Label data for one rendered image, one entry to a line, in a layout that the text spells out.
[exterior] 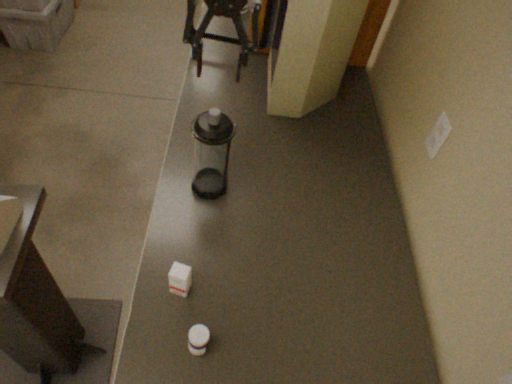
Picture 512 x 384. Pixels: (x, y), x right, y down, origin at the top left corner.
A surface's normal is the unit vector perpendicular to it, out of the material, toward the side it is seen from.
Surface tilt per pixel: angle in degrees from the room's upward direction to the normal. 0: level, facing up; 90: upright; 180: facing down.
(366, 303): 0
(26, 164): 0
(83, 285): 0
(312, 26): 90
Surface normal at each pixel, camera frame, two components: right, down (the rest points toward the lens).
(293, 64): -0.04, 0.78
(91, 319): 0.12, -0.62
